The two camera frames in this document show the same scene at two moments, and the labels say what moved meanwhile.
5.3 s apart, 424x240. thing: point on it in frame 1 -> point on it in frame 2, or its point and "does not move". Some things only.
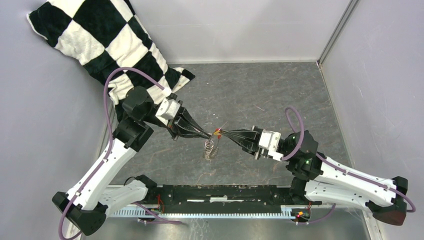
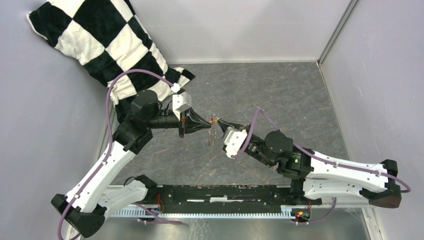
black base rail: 220,199 does not move
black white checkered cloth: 107,39 does not move
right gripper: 248,144 -> 224,126
